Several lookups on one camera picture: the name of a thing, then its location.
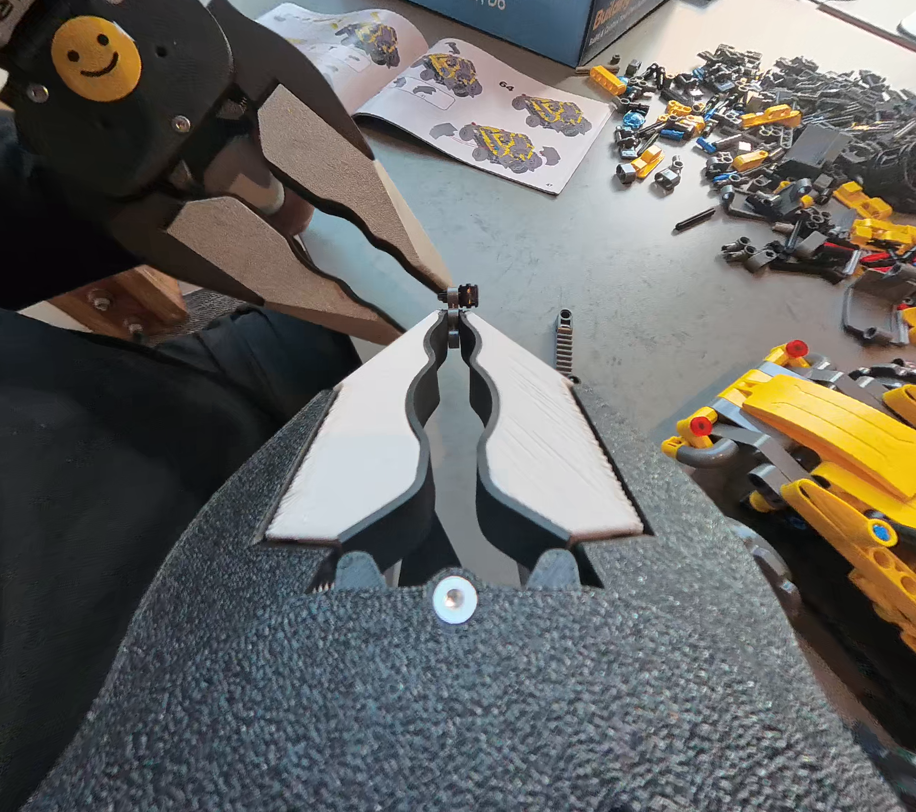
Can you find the person's left forearm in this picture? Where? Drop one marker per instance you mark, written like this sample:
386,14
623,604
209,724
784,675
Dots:
43,239

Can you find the small black connector assembly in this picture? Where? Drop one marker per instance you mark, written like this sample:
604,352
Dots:
458,295

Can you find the grey oval connector piece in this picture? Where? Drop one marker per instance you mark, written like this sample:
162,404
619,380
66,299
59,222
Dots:
669,173

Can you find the person's left hand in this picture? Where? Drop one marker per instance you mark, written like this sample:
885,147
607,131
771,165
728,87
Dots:
295,218

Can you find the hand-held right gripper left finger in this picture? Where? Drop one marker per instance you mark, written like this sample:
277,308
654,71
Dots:
343,468

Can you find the yellow toy vehicle model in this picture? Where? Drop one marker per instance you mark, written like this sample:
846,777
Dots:
823,425

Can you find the building instruction booklet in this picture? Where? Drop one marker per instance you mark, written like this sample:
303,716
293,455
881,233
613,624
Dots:
501,111

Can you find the grey gear rack piece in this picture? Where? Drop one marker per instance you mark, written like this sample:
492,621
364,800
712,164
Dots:
565,343

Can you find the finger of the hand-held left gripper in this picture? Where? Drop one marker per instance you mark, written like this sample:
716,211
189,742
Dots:
322,161
250,254

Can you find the grey desk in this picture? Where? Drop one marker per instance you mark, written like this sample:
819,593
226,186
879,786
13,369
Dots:
608,275

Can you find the wooden post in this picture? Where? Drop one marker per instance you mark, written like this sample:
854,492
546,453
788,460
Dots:
143,297

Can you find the person's black clothing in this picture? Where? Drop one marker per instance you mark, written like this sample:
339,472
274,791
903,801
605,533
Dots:
107,504

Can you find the black axle rod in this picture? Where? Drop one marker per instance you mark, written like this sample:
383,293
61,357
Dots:
695,219

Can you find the yellow grey connector piece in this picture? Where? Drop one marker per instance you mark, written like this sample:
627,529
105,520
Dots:
640,164

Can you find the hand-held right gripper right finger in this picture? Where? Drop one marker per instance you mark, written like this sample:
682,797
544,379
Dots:
558,468

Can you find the pile of building pieces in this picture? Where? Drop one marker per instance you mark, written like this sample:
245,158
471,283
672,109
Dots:
801,139

